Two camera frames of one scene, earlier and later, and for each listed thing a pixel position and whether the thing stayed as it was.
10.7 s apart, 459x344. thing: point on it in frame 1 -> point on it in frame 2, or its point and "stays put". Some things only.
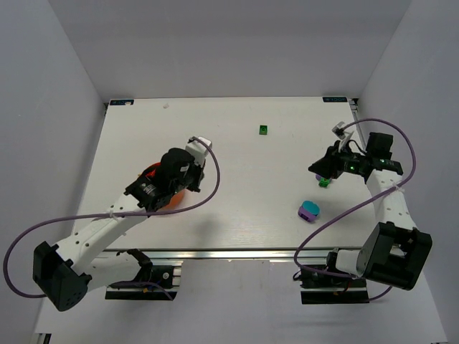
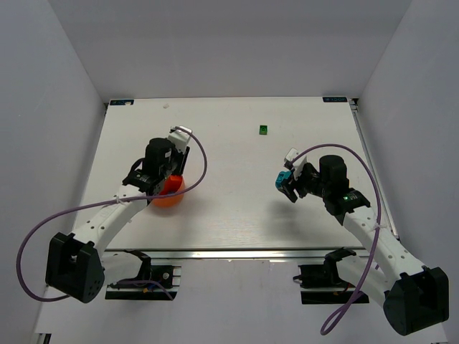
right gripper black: (335, 162) -> (296, 185)
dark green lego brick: (263, 130) stays put
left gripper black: (193, 178) -> (183, 161)
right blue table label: (333, 99) stays put
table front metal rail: (221, 254) stays put
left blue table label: (121, 102) stays put
